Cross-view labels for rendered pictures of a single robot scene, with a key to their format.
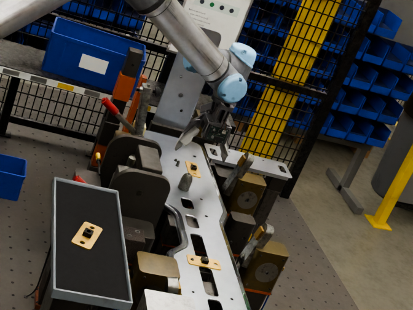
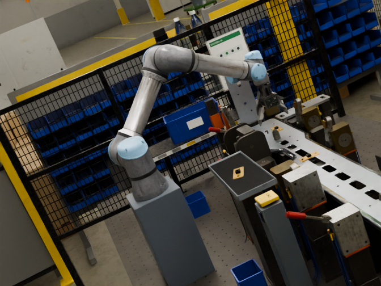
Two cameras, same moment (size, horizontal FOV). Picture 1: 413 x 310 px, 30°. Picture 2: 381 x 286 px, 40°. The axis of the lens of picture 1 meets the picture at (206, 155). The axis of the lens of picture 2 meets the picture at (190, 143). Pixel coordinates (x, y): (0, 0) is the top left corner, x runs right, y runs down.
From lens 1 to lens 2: 0.51 m
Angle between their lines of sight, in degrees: 14
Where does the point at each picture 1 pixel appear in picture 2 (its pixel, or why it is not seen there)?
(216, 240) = (309, 145)
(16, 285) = (237, 240)
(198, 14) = not seen: hidden behind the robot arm
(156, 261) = (281, 166)
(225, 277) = (324, 154)
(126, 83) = (216, 118)
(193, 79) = (245, 91)
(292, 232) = (359, 126)
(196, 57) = (229, 71)
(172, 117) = (250, 116)
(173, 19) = (205, 62)
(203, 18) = not seen: hidden behind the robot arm
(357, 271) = not seen: outside the picture
